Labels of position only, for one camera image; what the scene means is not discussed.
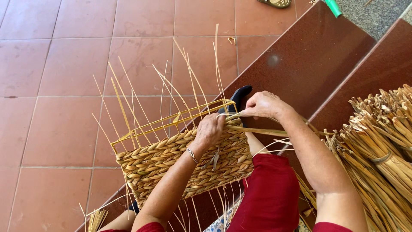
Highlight green plastic handle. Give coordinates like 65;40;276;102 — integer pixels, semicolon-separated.
324;0;342;18

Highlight small straw tuft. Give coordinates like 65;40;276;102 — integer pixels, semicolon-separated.
79;203;109;232

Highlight bundle of dried straw stalks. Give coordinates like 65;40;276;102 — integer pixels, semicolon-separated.
322;84;412;232

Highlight black sock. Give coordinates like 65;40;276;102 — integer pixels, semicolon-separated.
218;85;253;115

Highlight straw strand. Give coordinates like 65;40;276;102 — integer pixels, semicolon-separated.
225;111;338;137

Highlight woven straw basket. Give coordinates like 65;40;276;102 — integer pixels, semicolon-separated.
92;24;255;210

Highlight red trousers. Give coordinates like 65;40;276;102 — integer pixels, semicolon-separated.
98;154;354;232

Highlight person's left hand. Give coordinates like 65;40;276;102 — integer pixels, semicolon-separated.
193;113;226;151

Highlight silver wrist bracelet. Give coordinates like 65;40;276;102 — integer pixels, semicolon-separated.
186;148;199;164

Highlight person's right hand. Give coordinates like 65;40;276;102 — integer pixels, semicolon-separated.
239;91;288;120

